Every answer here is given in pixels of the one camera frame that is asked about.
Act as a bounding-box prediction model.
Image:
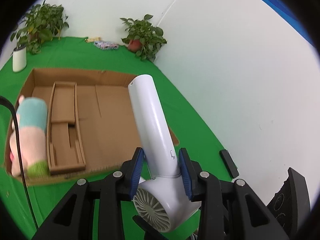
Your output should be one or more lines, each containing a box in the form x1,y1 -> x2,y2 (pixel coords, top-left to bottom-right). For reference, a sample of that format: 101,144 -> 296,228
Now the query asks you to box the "yellow snack packet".
85,37 -> 101,43

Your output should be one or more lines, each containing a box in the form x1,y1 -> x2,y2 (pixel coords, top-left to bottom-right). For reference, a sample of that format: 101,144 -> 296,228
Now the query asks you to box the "potted plant red pot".
120,14 -> 167,62

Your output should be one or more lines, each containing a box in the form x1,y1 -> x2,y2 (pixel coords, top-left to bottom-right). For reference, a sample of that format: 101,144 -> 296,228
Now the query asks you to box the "green tablecloth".
1,37 -> 230,239

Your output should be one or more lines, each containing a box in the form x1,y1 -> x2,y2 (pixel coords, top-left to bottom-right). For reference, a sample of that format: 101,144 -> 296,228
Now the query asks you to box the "pastel plush toy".
16,96 -> 49,178

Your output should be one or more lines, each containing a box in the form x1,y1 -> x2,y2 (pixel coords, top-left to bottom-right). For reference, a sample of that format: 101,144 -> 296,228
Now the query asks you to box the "cardboard insert divider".
46,82 -> 86,175

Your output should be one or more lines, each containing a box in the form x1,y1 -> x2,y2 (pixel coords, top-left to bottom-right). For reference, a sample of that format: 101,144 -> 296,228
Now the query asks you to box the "brown cardboard tray box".
3,67 -> 180,186

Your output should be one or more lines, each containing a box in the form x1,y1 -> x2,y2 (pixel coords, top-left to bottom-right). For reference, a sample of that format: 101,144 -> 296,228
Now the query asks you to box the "black rectangular bar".
219,149 -> 239,179

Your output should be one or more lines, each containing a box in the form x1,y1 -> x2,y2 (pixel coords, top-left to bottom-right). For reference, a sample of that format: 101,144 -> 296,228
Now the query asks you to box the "black cable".
0,96 -> 40,230

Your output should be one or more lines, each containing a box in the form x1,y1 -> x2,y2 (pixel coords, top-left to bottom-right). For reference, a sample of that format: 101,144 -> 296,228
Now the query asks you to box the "small colourful packet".
93,41 -> 119,50

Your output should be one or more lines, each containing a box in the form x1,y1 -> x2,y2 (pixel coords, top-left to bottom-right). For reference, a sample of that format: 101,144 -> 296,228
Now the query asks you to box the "white hair dryer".
128,74 -> 201,232

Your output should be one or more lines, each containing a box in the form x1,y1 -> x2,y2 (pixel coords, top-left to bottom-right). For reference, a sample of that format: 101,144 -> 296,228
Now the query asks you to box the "potted plant white pot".
10,1 -> 69,73

